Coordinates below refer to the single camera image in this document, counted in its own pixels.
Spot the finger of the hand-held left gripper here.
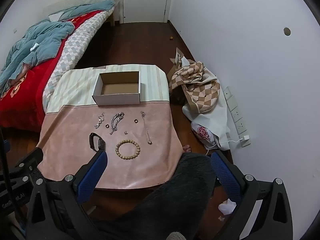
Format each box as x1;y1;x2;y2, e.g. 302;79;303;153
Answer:
14;147;45;188
0;139;12;159

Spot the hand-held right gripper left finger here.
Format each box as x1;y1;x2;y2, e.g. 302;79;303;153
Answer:
26;149;108;240

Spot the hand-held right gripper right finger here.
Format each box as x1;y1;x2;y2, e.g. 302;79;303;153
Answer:
211;150;293;240

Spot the black smart band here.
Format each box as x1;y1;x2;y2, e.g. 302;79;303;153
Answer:
89;132;106;153

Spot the wooden bead bracelet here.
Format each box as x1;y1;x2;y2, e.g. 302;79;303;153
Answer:
115;140;141;159

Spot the thin silver chain bracelet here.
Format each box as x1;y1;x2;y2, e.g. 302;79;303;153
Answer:
94;114;105;128

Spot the thick silver chain bracelet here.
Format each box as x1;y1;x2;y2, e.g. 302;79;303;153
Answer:
109;112;125;135

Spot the silver pendant necklace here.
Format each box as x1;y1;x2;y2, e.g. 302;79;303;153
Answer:
140;111;153;145

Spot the white cardboard box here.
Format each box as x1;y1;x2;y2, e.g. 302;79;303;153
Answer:
92;71;142;106

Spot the crumpled white tissue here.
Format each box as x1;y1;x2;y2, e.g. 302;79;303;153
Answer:
218;199;237;216

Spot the table with pink cloth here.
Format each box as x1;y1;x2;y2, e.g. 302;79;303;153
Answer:
37;64;184;190

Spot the plastic bag with red print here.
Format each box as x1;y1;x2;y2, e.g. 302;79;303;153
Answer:
191;122;221;150

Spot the bed with red blanket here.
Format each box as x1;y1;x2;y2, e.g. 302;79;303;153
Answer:
0;10;105;132

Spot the beige checkered cloth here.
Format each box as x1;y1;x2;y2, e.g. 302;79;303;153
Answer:
169;60;221;113

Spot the blue quilt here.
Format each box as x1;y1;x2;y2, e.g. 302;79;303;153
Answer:
0;0;116;90

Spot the grey checkered bed sheet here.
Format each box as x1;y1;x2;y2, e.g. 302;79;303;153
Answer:
42;11;115;110

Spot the white door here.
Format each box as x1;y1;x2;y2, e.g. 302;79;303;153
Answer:
122;0;171;24

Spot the white charger cable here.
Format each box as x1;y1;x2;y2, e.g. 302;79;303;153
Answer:
206;137;244;156

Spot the white wall socket row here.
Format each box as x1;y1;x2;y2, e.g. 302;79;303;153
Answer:
223;86;251;147

